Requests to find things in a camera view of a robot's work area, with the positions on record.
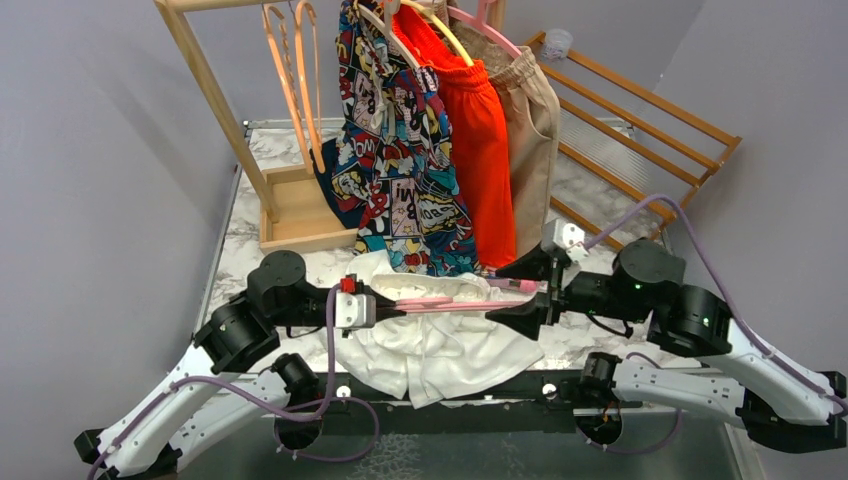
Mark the yellow hanger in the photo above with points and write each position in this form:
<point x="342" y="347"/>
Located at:
<point x="427" y="13"/>

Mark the orange hanger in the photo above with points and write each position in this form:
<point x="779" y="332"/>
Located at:
<point x="282" y="65"/>
<point x="305" y="14"/>

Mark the clear plastic cup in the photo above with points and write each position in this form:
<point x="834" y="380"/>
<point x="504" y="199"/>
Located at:
<point x="556" y="44"/>

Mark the orange shorts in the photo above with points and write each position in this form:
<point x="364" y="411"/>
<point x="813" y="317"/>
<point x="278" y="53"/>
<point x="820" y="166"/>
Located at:
<point x="479" y="135"/>

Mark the wooden slatted rack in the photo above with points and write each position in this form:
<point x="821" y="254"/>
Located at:
<point x="619" y="143"/>

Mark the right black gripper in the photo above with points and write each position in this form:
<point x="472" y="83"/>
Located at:
<point x="535" y="265"/>

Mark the comic print shorts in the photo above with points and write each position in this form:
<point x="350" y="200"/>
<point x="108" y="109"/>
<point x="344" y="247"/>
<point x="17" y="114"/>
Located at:
<point x="392" y="170"/>

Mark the wooden hanger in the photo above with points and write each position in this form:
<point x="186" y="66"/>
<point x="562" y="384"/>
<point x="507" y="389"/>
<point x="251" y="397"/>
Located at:
<point x="383" y="22"/>

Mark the beige shorts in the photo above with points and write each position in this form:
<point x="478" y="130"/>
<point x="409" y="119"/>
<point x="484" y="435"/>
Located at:
<point x="532" y="114"/>

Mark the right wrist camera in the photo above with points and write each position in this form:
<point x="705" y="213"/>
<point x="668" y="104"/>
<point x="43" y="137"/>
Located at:
<point x="564" y="241"/>

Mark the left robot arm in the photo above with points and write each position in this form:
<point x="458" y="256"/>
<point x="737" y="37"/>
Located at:
<point x="234" y="372"/>

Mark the pink hanger with beige shorts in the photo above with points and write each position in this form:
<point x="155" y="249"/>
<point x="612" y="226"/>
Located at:
<point x="479" y="22"/>

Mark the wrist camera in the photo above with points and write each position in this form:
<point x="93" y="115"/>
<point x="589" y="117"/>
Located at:
<point x="564" y="241"/>
<point x="355" y="305"/>

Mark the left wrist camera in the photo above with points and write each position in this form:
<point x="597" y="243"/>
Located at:
<point x="355" y="305"/>

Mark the white shorts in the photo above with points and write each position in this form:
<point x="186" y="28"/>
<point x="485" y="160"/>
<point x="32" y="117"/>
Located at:
<point x="434" y="356"/>

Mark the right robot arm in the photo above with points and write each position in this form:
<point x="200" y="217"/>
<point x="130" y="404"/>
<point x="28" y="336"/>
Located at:
<point x="778" y="404"/>

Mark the pink pen pack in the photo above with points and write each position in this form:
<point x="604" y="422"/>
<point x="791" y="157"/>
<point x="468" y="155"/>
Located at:
<point x="516" y="285"/>

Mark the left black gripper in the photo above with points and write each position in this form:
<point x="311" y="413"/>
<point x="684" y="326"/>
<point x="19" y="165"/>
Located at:
<point x="384" y="307"/>

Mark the wooden clothes rack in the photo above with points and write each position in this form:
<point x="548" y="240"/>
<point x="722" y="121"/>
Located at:
<point x="294" y="212"/>

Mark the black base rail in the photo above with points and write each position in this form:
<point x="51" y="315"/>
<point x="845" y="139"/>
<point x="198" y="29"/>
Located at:
<point x="547" y="401"/>

